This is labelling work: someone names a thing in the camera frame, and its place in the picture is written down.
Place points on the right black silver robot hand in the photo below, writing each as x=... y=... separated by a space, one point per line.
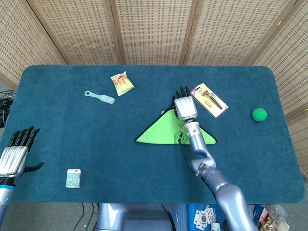
x=185 y=108

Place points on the green tissue pack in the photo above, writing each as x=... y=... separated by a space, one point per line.
x=73 y=178

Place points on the yellow snack packet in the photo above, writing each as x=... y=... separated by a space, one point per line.
x=122 y=83

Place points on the grey and green cloth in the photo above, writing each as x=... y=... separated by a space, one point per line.
x=158 y=132

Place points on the blue printed box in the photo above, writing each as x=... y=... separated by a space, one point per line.
x=258 y=216

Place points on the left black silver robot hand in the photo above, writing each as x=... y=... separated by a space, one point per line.
x=12 y=160

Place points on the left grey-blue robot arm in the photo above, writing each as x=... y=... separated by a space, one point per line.
x=4 y=204

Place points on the playing cards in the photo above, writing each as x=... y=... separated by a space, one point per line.
x=204 y=216

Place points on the green ball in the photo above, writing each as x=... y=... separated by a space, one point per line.
x=259 y=115

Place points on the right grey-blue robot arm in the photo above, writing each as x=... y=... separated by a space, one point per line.
x=207 y=166

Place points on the woven bamboo folding screen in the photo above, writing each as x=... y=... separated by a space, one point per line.
x=154 y=31

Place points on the teal table cloth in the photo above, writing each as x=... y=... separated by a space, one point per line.
x=96 y=134

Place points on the grey robot torso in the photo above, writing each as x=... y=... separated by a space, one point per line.
x=134 y=216

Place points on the razor in yellow blister pack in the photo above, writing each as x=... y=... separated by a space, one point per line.
x=210 y=99

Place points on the clear plastic bag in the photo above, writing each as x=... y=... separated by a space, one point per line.
x=279 y=216

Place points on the mint green brush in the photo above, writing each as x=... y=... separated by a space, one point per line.
x=106 y=98

